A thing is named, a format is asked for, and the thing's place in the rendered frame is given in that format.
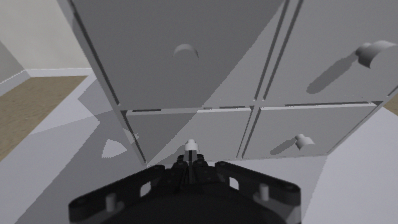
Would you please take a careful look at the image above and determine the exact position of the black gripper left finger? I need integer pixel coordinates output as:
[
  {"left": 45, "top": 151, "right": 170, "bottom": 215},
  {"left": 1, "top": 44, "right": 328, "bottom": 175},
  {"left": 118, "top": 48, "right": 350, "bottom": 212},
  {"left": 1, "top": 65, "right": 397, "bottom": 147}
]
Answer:
[{"left": 68, "top": 150, "right": 191, "bottom": 224}]

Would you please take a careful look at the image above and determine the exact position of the grey chest of drawers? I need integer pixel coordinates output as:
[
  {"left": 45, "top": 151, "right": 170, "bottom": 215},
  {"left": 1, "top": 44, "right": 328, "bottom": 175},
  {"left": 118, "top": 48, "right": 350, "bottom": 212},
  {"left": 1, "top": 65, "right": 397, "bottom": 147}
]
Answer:
[{"left": 56, "top": 0, "right": 398, "bottom": 166}]

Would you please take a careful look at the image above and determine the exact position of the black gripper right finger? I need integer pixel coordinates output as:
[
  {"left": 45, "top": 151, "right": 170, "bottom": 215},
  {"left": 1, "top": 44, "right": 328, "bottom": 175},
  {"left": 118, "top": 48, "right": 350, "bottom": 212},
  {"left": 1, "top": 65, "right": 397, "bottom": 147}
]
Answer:
[{"left": 190, "top": 150, "right": 302, "bottom": 224}]

